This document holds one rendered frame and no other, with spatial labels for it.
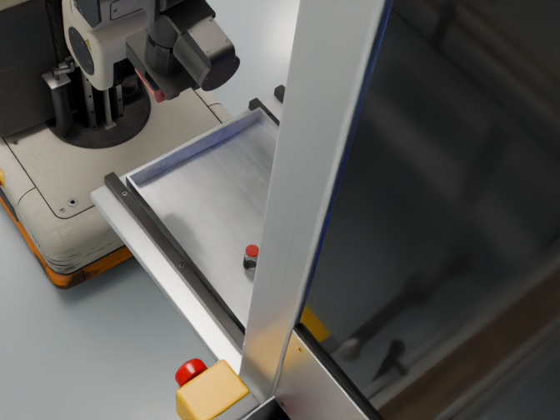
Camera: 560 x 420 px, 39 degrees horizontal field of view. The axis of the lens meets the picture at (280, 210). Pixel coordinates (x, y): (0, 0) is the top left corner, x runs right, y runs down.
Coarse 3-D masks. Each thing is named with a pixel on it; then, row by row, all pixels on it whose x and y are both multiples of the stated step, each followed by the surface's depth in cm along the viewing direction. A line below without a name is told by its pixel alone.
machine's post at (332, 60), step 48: (336, 0) 46; (384, 0) 44; (336, 48) 49; (288, 96) 56; (336, 96) 51; (288, 144) 60; (336, 144) 54; (288, 192) 64; (336, 192) 60; (288, 240) 68; (288, 288) 73; (288, 336) 80
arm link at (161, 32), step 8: (152, 24) 93; (160, 24) 92; (168, 24) 92; (152, 32) 94; (160, 32) 93; (168, 32) 93; (176, 32) 93; (160, 40) 94; (168, 40) 94; (176, 40) 94
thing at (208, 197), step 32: (224, 128) 129; (256, 128) 133; (160, 160) 124; (192, 160) 128; (224, 160) 129; (256, 160) 130; (160, 192) 124; (192, 192) 125; (224, 192) 125; (256, 192) 126; (160, 224) 119; (192, 224) 122; (224, 224) 122; (256, 224) 123; (192, 256) 118; (224, 256) 119; (224, 288) 116
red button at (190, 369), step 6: (192, 360) 95; (198, 360) 96; (186, 366) 95; (192, 366) 95; (198, 366) 95; (204, 366) 96; (180, 372) 95; (186, 372) 94; (192, 372) 94; (198, 372) 95; (180, 378) 95; (186, 378) 94; (192, 378) 95; (180, 384) 95
